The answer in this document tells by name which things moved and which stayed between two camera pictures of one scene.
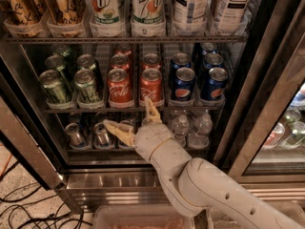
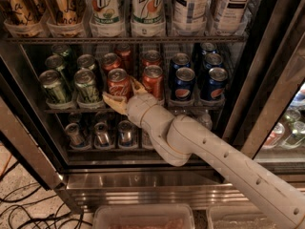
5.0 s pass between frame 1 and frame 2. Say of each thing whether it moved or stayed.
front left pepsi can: stayed
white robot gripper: moved
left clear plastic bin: stayed
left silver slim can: stayed
